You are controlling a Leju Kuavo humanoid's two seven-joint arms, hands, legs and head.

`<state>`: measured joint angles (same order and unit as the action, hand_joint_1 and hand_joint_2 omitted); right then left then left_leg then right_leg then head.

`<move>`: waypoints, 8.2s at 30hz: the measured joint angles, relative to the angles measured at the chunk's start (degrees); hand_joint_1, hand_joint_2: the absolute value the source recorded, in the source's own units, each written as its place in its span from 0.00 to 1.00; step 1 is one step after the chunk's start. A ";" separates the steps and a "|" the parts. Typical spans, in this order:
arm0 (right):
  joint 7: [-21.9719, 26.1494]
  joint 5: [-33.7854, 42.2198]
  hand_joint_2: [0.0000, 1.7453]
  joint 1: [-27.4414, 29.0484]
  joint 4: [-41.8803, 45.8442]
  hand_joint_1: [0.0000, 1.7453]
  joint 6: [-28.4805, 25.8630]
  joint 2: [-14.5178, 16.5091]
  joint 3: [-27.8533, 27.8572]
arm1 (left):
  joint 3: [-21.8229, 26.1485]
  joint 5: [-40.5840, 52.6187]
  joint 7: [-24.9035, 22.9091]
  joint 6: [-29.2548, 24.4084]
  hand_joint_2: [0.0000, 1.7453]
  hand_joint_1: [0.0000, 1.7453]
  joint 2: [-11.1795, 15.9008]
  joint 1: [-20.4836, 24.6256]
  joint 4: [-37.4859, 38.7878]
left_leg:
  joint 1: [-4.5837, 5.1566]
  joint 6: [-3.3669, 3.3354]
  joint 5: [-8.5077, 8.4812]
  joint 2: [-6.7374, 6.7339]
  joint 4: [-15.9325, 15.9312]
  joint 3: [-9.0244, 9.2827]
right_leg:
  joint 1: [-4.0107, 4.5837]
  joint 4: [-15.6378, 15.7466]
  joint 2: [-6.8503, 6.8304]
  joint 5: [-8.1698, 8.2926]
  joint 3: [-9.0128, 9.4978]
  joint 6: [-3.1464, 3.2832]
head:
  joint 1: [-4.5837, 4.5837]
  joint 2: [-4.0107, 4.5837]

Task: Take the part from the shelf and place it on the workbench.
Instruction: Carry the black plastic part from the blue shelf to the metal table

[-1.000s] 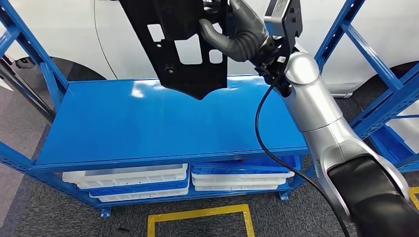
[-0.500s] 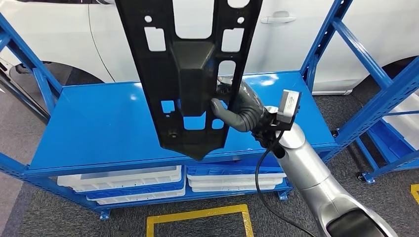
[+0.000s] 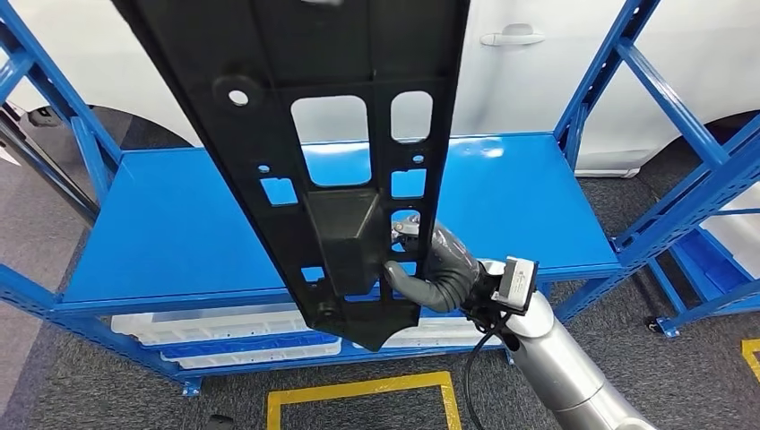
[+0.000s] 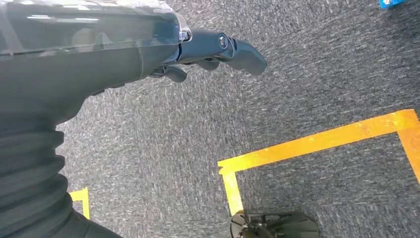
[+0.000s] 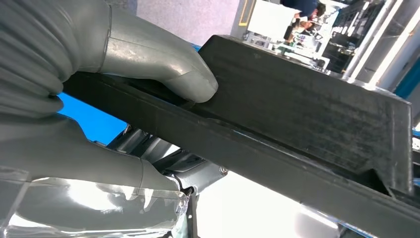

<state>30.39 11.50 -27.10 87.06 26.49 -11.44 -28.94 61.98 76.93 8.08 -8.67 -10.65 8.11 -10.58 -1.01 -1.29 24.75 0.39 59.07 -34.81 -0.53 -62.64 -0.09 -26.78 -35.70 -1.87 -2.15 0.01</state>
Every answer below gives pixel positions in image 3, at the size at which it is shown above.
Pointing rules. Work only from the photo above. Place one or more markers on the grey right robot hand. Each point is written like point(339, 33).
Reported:
point(451, 279)

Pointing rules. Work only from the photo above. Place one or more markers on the black plastic licence plate bracket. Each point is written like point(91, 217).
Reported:
point(332, 47)

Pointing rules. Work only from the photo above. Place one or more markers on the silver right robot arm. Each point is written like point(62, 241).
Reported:
point(552, 356)

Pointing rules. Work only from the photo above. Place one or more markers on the blue metal shelf rack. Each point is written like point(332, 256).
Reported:
point(712, 267)
point(178, 237)

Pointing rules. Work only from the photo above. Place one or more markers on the black robot body part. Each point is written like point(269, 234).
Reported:
point(220, 423)

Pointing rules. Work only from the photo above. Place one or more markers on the yellow floor tape square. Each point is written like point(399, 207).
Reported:
point(356, 389)

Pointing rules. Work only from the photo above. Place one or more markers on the white car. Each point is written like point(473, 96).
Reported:
point(534, 89)

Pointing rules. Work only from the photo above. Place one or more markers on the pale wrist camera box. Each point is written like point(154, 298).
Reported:
point(515, 285)

